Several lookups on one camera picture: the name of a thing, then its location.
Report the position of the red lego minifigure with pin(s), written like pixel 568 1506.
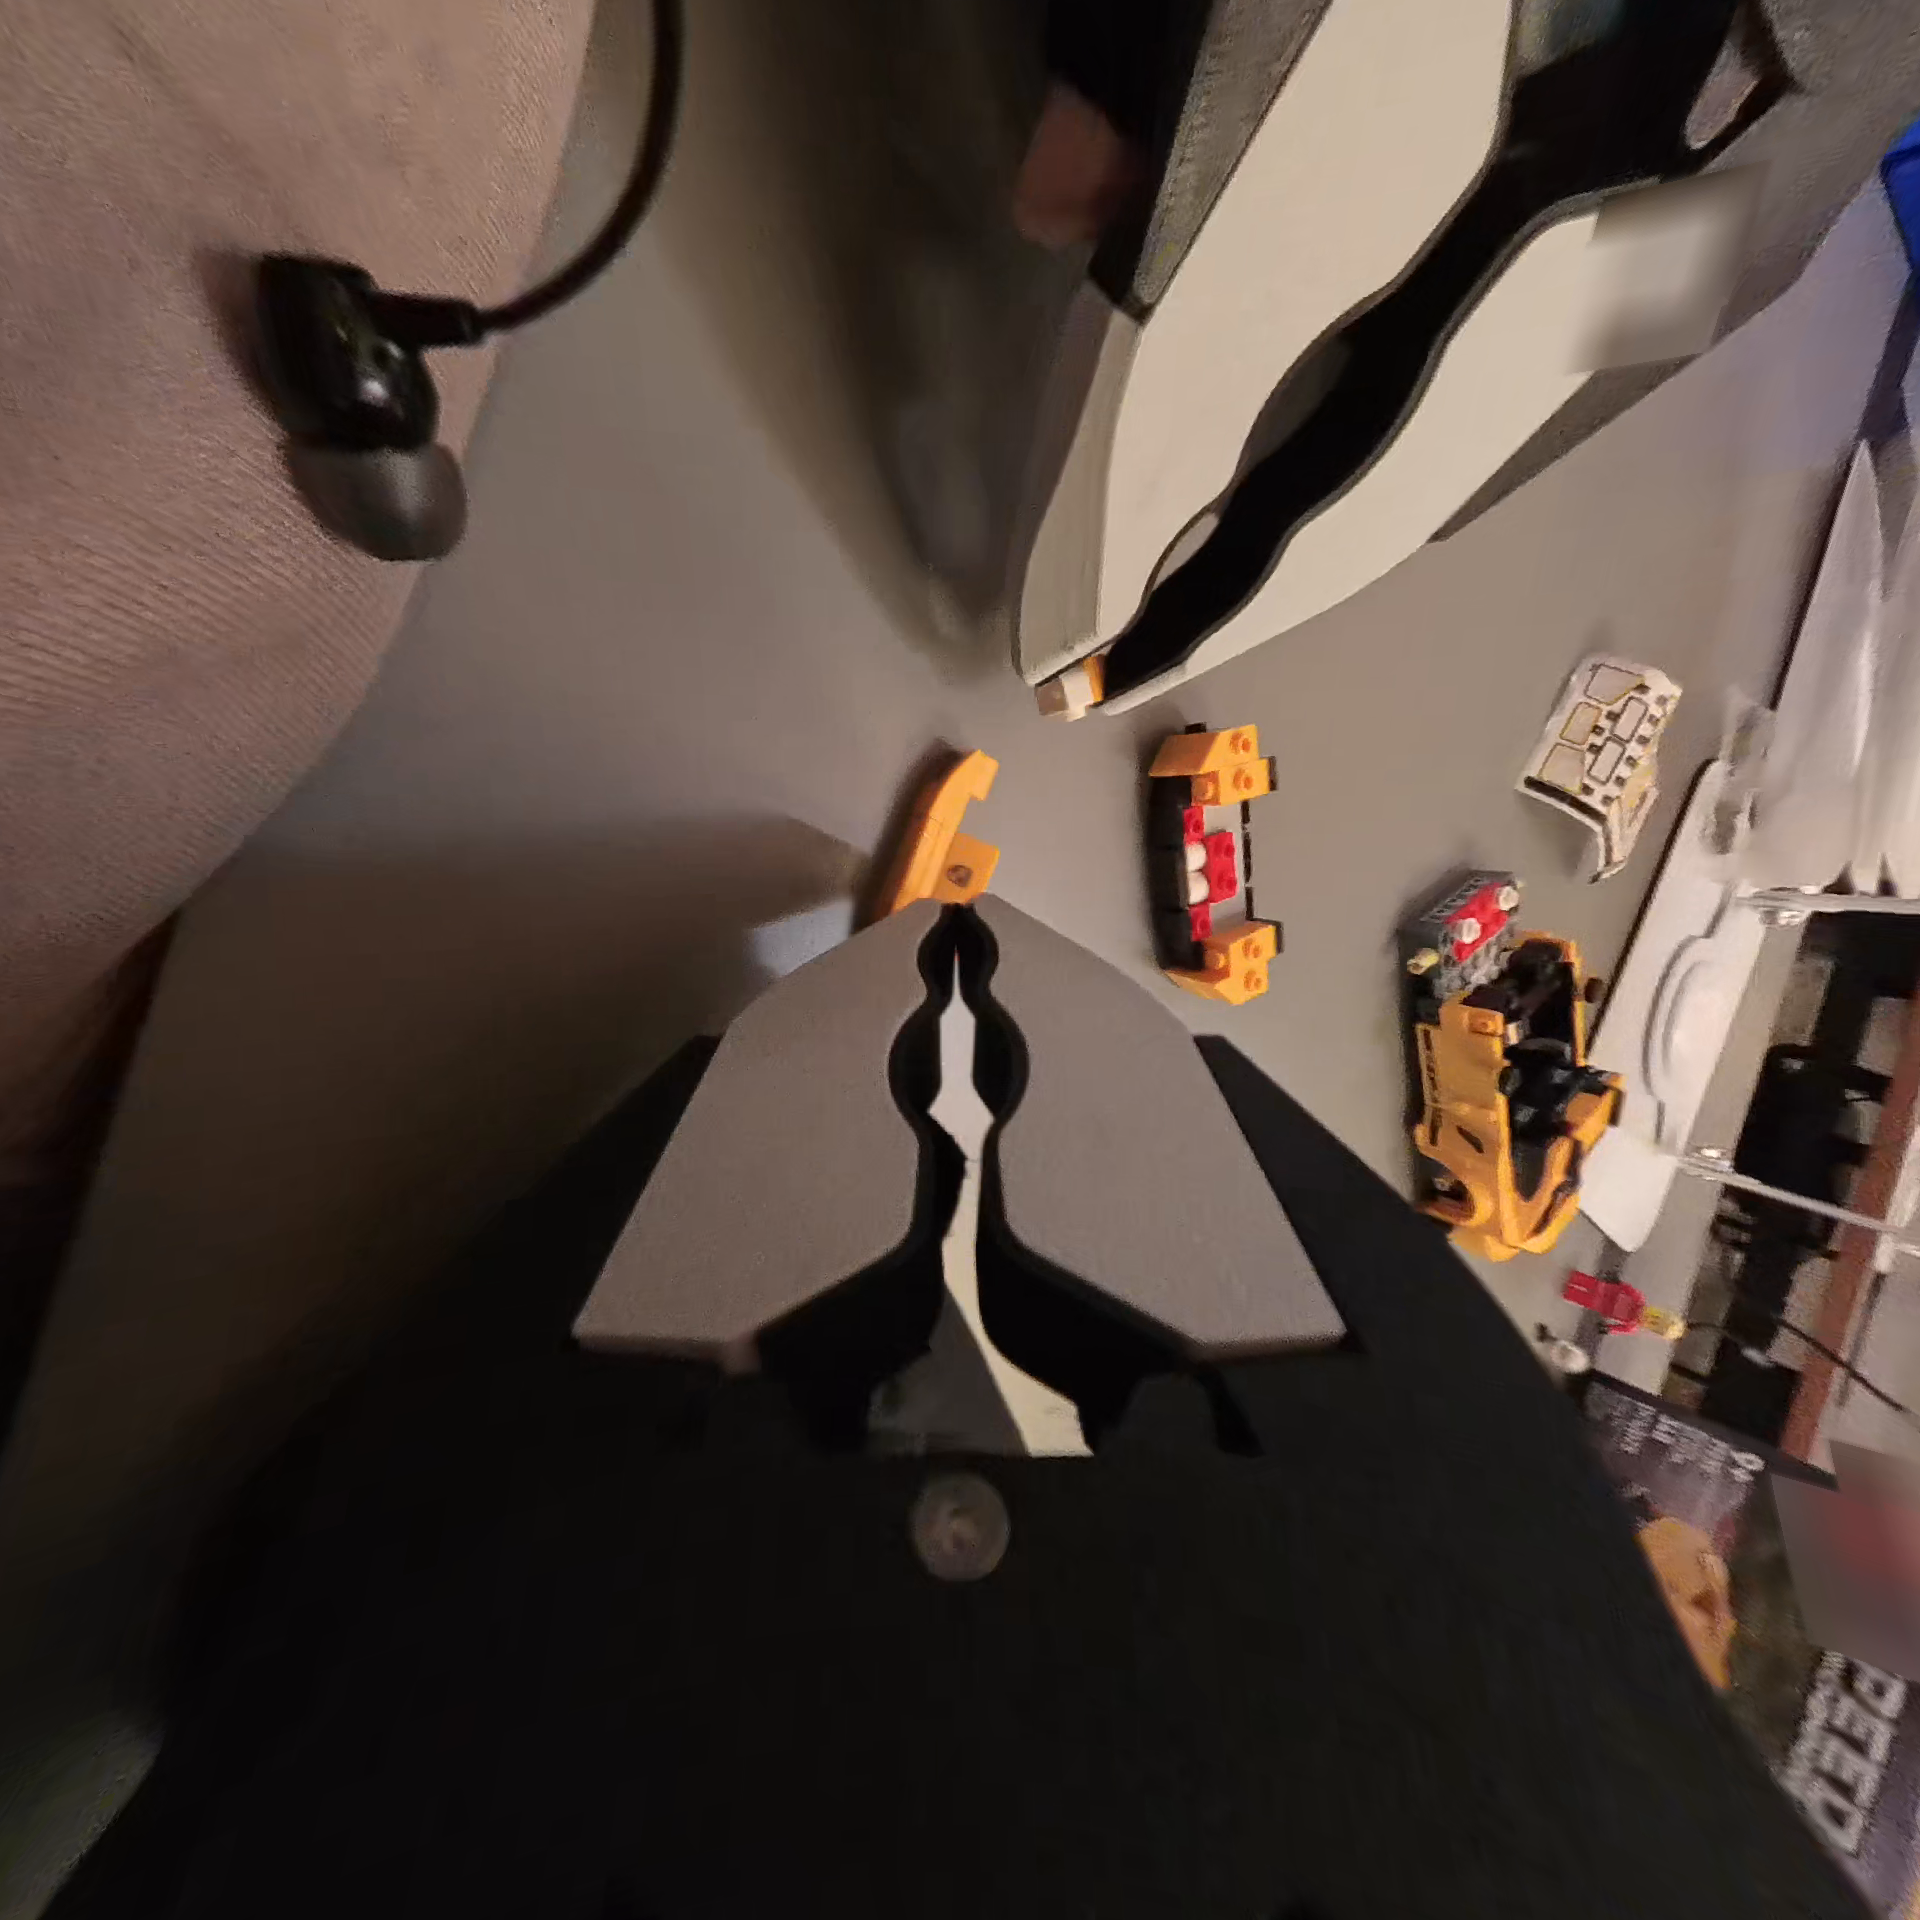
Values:
pixel 1615 1303

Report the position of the orange arch lego piece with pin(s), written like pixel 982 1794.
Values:
pixel 937 834

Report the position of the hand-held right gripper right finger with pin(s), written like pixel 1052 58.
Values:
pixel 1156 1171

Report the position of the small white lego piece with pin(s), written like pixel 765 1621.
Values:
pixel 1072 694

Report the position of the white paper bags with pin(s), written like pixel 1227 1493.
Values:
pixel 1866 691

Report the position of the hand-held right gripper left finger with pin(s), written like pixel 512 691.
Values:
pixel 766 1171

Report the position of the sticker sheet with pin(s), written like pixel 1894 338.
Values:
pixel 1607 757

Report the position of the lego instruction booklet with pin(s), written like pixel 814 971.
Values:
pixel 1771 1621

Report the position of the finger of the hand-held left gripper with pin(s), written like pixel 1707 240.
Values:
pixel 1291 210
pixel 1500 407

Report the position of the beige garment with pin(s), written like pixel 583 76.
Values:
pixel 180 450

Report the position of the orange red grey lego assembly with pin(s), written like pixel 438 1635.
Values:
pixel 1210 870

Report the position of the yellow lego car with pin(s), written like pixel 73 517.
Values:
pixel 1511 1097

